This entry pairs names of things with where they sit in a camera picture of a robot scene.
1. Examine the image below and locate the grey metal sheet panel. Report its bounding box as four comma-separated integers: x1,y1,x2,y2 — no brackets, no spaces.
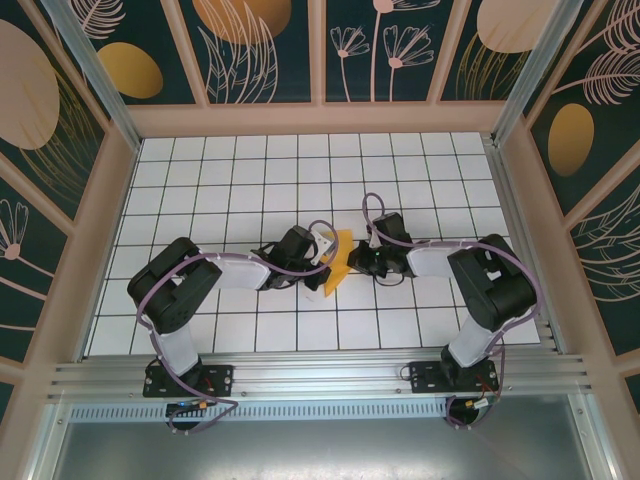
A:
29,394,619,480

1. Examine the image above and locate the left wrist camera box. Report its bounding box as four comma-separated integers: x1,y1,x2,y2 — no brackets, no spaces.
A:
308,230,335,265

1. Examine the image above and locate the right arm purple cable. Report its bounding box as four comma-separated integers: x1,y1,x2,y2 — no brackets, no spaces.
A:
362,192,544,431

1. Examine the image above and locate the aluminium side rail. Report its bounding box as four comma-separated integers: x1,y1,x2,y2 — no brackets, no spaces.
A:
482,134,560,354

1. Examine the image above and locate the aluminium mounting rail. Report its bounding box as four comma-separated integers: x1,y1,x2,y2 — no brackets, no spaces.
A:
47,352,597,401

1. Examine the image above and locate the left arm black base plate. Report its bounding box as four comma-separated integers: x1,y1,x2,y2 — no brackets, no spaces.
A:
143,363,236,399

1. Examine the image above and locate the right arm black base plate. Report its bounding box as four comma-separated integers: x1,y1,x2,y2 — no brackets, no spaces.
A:
408,360,501,396

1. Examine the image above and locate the slotted cable tray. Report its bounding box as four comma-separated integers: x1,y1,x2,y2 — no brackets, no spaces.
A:
69,402,451,423

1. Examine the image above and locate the aluminium frame post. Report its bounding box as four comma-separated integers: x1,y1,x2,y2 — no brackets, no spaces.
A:
39,0,142,153
489,0,586,147

